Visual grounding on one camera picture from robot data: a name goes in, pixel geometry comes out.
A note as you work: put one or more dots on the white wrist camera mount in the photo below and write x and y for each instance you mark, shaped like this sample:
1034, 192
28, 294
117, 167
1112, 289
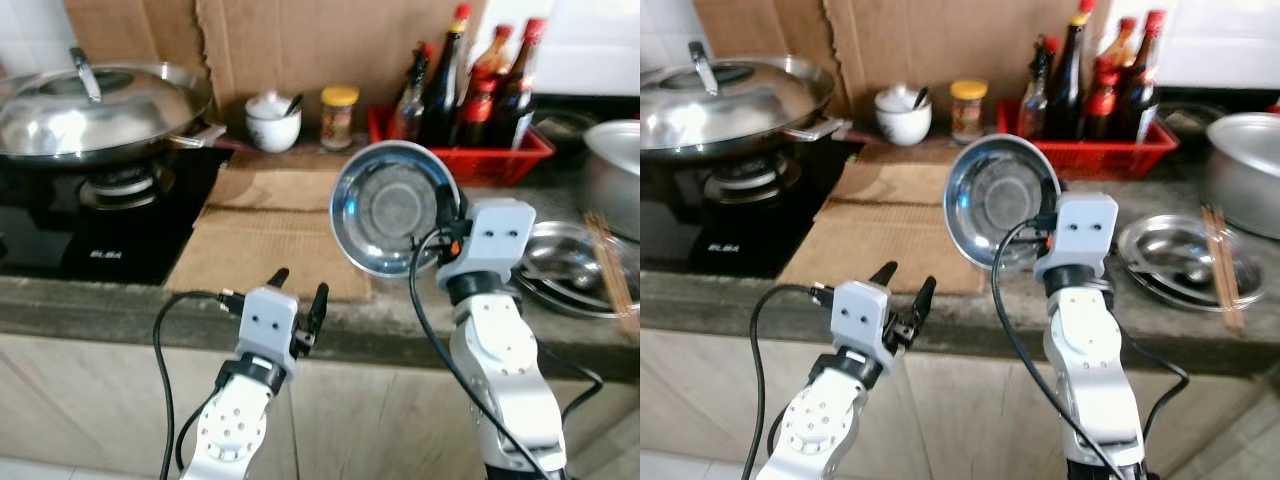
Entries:
268, 320
1085, 230
860, 315
495, 235

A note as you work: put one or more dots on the brown cardboard counter sheet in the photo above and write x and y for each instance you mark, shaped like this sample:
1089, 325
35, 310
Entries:
250, 250
890, 180
270, 185
880, 245

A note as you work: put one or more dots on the stainless steel bowl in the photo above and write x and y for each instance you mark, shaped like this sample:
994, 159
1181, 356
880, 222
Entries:
565, 255
1170, 250

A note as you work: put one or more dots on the red label sauce bottle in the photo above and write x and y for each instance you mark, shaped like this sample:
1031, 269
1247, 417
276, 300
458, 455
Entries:
478, 115
1103, 105

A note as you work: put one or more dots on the white ceramic condiment pot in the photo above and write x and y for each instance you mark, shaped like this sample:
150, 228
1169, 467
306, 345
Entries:
272, 130
902, 122

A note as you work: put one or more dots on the grey aluminium cooking pot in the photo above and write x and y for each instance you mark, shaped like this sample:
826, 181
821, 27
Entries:
1245, 175
615, 180

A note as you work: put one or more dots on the light wood cabinet door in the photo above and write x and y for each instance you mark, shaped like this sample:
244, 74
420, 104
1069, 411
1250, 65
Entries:
700, 395
960, 420
400, 420
80, 400

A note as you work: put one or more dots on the amber sauce bottle red cap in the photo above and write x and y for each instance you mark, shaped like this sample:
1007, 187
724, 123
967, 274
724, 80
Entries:
1120, 50
492, 60

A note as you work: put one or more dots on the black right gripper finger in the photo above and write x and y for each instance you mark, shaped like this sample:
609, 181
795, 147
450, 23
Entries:
446, 206
1048, 197

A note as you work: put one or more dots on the large steel wok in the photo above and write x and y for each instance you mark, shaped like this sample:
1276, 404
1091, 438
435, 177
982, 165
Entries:
815, 95
195, 100

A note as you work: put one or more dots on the red plastic basket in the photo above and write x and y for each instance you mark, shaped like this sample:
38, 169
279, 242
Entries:
1120, 158
500, 165

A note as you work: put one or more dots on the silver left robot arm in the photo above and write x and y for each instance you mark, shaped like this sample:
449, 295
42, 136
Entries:
230, 435
825, 430

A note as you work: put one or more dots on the wooden chopstick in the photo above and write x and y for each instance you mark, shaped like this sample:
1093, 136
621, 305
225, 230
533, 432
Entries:
1226, 266
609, 270
1221, 265
614, 271

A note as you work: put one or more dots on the large steel wok lid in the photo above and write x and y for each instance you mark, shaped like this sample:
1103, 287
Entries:
720, 115
100, 125

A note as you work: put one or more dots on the tall dark bottle red cap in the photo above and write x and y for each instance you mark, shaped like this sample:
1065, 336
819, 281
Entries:
520, 100
1145, 95

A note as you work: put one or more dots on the glass jar yellow lid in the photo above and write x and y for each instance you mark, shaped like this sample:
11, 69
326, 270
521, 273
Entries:
338, 125
968, 118

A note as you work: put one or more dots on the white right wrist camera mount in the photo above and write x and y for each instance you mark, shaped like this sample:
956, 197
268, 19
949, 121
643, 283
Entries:
495, 235
1085, 230

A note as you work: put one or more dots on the small dark sauce bottle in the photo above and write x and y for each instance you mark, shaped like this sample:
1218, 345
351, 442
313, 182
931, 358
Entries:
1040, 100
410, 105

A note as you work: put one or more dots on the dark condiment spoon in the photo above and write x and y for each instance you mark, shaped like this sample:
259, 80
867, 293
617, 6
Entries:
293, 103
921, 96

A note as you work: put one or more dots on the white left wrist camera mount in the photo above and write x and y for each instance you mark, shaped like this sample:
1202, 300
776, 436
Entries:
268, 320
860, 315

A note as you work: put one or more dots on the black glass gas stove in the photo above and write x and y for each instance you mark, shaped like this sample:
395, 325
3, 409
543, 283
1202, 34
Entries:
60, 240
700, 240

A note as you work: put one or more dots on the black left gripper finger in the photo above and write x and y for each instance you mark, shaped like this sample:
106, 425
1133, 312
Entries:
882, 274
278, 279
922, 302
319, 308

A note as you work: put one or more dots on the small dark bowl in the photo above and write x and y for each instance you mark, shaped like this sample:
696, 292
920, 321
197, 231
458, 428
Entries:
565, 130
1190, 120

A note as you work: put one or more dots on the round stainless steel plate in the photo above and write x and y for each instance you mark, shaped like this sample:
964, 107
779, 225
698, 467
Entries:
545, 290
1150, 285
385, 205
995, 195

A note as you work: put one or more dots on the dark bottle yellow neck band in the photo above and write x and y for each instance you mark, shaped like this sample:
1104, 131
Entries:
1072, 80
445, 90

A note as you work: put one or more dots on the brown cardboard wall sheet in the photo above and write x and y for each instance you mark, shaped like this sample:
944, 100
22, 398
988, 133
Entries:
300, 45
130, 30
760, 25
930, 40

